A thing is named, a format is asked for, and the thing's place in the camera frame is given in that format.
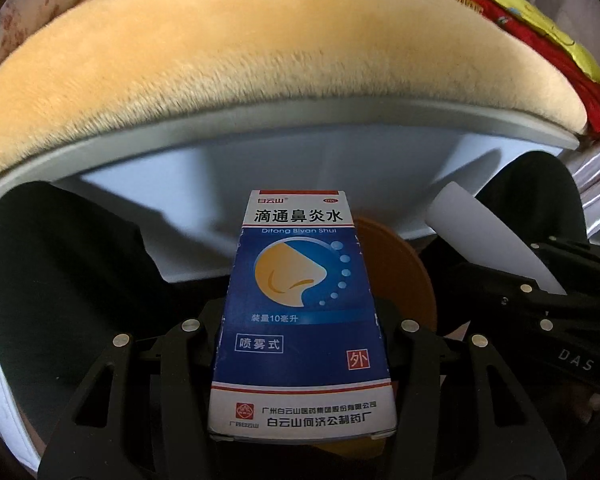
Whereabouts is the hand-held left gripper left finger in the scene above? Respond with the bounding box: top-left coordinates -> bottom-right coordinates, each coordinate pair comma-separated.
37,299 -> 229,480

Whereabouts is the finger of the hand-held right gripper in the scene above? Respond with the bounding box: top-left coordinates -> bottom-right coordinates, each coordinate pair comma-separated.
452,260 -> 600,353
525,241 -> 600,286

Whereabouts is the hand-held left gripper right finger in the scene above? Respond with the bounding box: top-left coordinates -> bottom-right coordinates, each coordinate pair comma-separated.
376,300 -> 551,480

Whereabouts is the brown round object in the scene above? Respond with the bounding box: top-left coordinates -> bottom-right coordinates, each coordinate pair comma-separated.
352,216 -> 437,335

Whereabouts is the white paper sheet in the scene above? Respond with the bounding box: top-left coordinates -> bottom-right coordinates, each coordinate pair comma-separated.
427,181 -> 568,296

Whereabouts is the blue medicine box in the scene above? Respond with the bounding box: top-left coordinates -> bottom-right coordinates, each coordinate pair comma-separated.
207,190 -> 398,443

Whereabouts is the white pleated cloth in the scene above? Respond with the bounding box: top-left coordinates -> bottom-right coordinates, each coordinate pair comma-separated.
572,135 -> 600,221

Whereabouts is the person's right leg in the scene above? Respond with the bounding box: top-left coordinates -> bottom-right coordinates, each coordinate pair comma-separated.
415,150 -> 600,341

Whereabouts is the person's leg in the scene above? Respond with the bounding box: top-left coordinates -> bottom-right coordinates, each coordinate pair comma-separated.
415,150 -> 600,341
0,182 -> 231,396

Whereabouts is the person's left leg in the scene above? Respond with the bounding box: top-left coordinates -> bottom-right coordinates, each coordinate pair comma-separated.
0,182 -> 231,396

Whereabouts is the yellow printed cloth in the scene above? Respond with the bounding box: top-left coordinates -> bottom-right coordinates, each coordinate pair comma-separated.
472,0 -> 600,86

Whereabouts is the red cloth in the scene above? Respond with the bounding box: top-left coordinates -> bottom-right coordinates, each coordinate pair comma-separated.
420,0 -> 600,136

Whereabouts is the tan plush cushion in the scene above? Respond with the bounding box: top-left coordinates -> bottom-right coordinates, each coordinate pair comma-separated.
0,0 -> 590,192

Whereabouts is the floral quilt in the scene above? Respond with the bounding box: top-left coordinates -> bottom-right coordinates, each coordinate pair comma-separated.
0,0 -> 171,91

